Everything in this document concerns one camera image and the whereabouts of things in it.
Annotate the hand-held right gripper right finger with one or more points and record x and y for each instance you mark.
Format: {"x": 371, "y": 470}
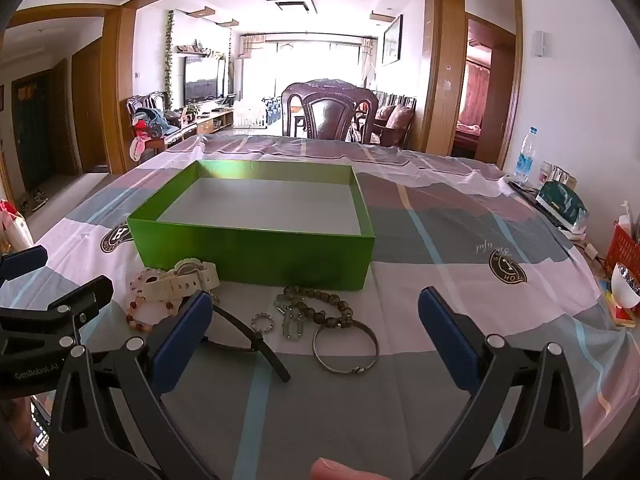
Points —
{"x": 447, "y": 340}

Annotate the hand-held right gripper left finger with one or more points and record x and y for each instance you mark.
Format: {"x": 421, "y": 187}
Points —
{"x": 182, "y": 340}

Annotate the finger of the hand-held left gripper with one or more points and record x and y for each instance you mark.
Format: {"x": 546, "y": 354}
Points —
{"x": 80, "y": 300}
{"x": 22, "y": 262}

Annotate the white wrist watch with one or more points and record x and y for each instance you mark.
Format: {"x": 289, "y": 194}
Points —
{"x": 192, "y": 275}

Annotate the silver bangle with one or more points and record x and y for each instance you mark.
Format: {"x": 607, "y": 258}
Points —
{"x": 356, "y": 370}

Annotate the green cardboard box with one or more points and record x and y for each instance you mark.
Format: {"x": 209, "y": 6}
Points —
{"x": 250, "y": 255}

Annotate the person's right hand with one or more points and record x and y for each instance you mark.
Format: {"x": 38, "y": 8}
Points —
{"x": 345, "y": 470}

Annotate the white red paper bag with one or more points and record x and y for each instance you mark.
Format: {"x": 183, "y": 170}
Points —
{"x": 15, "y": 230}

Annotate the dark entrance door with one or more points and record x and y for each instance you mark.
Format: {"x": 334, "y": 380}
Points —
{"x": 30, "y": 135}

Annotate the green packet box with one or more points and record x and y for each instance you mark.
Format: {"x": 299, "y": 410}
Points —
{"x": 560, "y": 202}

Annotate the white bowl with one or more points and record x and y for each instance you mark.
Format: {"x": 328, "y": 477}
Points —
{"x": 622, "y": 290}

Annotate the pile of clothes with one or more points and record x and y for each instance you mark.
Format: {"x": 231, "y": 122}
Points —
{"x": 147, "y": 122}

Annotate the dark wooden armchair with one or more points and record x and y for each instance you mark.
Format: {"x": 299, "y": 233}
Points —
{"x": 132, "y": 105}

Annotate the red plastic basket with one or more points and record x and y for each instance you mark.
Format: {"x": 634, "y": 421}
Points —
{"x": 620, "y": 247}

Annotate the clear plastic water bottle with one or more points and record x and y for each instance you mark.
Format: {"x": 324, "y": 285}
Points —
{"x": 525, "y": 160}

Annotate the small upright packets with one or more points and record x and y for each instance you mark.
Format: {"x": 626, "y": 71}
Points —
{"x": 557, "y": 175}

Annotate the wooden television cabinet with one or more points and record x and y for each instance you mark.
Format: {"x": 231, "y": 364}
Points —
{"x": 215, "y": 120}

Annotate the wooden sofa with cushions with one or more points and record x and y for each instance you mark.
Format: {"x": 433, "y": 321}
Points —
{"x": 395, "y": 117}

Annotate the white low fence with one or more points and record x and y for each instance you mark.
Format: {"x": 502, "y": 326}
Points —
{"x": 249, "y": 117}

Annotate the pink curtain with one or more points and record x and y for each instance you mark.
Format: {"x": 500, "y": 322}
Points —
{"x": 475, "y": 95}

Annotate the green leaf garland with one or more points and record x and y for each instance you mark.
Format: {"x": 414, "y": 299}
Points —
{"x": 169, "y": 60}

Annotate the flat screen television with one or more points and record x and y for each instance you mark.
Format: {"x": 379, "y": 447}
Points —
{"x": 202, "y": 80}

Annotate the dark wooden dining chair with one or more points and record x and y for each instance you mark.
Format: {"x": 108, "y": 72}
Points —
{"x": 325, "y": 115}

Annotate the white standing air conditioner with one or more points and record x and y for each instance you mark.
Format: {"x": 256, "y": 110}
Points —
{"x": 238, "y": 80}

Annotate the black square ceiling light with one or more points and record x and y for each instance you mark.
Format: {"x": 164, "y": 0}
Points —
{"x": 292, "y": 5}

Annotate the framed wall picture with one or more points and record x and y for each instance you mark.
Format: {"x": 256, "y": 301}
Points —
{"x": 392, "y": 40}

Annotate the white wall device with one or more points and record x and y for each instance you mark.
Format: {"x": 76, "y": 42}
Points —
{"x": 539, "y": 43}

